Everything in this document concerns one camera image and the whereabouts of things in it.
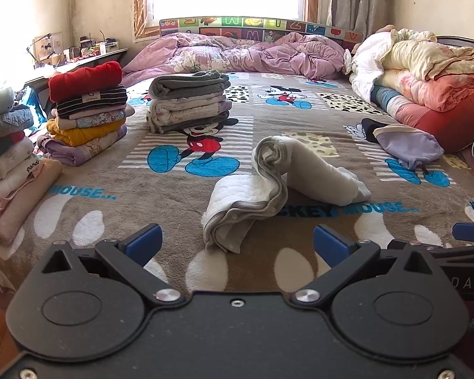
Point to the purple duvet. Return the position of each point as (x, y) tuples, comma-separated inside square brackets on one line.
[(260, 57)]

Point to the red folded sweater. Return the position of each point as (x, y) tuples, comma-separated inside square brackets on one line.
[(85, 81)]

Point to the pink and red quilt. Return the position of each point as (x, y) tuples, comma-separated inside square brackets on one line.
[(438, 102)]

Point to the cream quilt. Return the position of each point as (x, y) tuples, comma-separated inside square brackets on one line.
[(430, 57)]

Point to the desk clutter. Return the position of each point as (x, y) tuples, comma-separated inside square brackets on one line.
[(91, 47)]

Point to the black striped folded garment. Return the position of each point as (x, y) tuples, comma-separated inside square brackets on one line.
[(94, 102)]

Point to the white quilt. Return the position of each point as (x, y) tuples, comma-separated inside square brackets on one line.
[(369, 63)]

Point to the dark wooden headboard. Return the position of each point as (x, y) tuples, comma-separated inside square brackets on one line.
[(470, 45)]

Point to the black cloth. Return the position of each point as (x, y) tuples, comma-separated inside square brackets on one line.
[(373, 128)]

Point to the stack of folded pastel clothes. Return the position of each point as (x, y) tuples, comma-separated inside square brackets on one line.
[(12, 166)]

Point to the desk lamp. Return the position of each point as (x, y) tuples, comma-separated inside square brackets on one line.
[(37, 47)]

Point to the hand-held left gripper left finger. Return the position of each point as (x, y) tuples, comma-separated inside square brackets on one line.
[(144, 243)]

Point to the lilac garment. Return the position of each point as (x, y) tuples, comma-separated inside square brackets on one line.
[(409, 144)]

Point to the cartoon mouse printed blanket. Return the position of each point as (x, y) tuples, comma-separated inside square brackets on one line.
[(142, 189)]

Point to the blue plastic bag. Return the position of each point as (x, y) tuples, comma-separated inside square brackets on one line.
[(33, 104)]

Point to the floral folded garment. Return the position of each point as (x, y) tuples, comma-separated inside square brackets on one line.
[(98, 119)]

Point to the dark desk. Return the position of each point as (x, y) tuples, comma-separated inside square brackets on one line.
[(87, 59)]

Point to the grey and white quilted garment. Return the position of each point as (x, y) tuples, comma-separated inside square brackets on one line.
[(241, 201)]

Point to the cream folded garment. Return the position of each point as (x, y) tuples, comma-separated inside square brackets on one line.
[(181, 122)]

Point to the colourful alphabet foam mat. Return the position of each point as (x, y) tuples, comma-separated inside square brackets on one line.
[(237, 27)]

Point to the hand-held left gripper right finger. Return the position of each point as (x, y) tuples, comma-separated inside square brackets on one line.
[(331, 244)]

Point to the white lilac-edged folded garment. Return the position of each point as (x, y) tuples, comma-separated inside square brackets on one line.
[(189, 105)]

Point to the purple folded garment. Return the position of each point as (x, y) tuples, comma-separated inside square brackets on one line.
[(75, 152)]

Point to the grey folded garment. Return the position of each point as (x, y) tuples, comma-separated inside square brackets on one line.
[(189, 85)]

